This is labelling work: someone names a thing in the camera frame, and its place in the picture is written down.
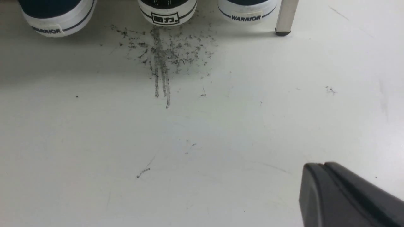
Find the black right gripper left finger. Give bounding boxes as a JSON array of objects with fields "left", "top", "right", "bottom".
[{"left": 299, "top": 163, "right": 404, "bottom": 227}]

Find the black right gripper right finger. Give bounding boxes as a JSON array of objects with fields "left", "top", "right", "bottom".
[{"left": 324, "top": 162, "right": 404, "bottom": 221}]

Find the stainless steel shoe rack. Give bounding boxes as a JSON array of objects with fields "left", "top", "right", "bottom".
[{"left": 275, "top": 0, "right": 299, "bottom": 37}]

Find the navy Warrior sneaker right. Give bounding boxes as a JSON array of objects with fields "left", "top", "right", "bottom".
[{"left": 217, "top": 0, "right": 279, "bottom": 25}]

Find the navy warrior sneaker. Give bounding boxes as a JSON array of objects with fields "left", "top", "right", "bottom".
[
  {"left": 18, "top": 0, "right": 97, "bottom": 38},
  {"left": 217, "top": 0, "right": 279, "bottom": 25}
]

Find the black canvas sneaker right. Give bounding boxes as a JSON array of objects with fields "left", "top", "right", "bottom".
[{"left": 137, "top": 0, "right": 198, "bottom": 27}]

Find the navy Warrior sneaker left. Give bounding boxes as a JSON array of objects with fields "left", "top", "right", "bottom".
[{"left": 18, "top": 0, "right": 97, "bottom": 38}]

